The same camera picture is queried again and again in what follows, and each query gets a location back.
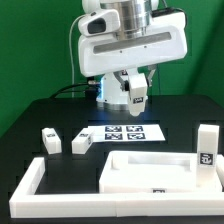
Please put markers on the white desk top tray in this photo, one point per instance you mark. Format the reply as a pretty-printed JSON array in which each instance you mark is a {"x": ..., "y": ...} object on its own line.
[{"x": 153, "y": 172}]

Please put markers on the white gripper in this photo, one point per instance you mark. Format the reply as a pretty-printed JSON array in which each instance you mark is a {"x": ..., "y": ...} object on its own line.
[{"x": 164, "y": 41}]

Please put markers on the fiducial marker sheet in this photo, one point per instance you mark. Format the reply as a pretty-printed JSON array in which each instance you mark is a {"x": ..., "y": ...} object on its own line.
[{"x": 127, "y": 133}]

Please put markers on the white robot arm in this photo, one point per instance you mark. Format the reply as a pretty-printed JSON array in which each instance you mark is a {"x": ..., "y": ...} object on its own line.
[{"x": 127, "y": 19}]

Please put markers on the white L-shaped fence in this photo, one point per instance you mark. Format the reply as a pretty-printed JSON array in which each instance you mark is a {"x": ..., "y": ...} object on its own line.
[{"x": 25, "y": 203}]

